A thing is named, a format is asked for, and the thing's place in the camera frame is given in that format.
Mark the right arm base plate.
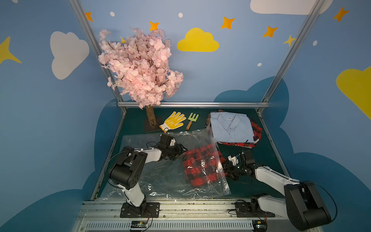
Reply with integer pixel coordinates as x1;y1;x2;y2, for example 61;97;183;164
235;200;275;218

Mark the aluminium frame back bar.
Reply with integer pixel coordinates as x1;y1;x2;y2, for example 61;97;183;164
117;101;270;108

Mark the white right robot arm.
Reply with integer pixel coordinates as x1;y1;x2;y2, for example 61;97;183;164
222;151;337;232

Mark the left aluminium frame post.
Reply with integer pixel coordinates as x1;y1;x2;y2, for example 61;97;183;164
69;0;123;102

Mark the yellow work glove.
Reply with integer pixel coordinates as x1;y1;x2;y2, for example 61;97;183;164
159;111;186;132

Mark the red black checkered cloth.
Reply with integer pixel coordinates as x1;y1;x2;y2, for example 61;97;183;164
218;122;263;148

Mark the right aluminium frame post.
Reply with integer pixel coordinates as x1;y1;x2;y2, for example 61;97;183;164
261;0;325;107

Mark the right green circuit board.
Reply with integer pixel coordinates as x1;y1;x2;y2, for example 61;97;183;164
252;220;268;232

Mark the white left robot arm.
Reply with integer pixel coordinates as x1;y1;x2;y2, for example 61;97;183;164
109;134;188;208

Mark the left green circuit board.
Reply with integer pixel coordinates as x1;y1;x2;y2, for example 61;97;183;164
130;221;147;229

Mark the aluminium frame post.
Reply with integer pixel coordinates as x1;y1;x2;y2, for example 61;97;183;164
261;0;325;107
69;0;123;102

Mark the clear plastic vacuum bag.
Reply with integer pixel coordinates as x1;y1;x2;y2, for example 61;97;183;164
101;127;232;200

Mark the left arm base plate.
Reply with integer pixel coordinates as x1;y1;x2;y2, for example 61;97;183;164
120;202;160;218

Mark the green circuit board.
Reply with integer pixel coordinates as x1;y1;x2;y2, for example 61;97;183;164
130;221;147;229
252;220;268;232

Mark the aluminium mounting rail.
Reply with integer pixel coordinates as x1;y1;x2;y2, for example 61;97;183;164
72;199;296;232

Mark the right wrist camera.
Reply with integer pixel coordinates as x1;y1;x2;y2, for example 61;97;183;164
228;155;240;166

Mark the light blue shirt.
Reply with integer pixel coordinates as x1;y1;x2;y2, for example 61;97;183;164
210;112;254;143

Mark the green garden hand fork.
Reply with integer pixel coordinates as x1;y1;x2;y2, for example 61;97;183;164
186;113;199;131

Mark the pink artificial blossom tree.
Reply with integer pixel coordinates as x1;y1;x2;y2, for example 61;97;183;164
98;28;184;127

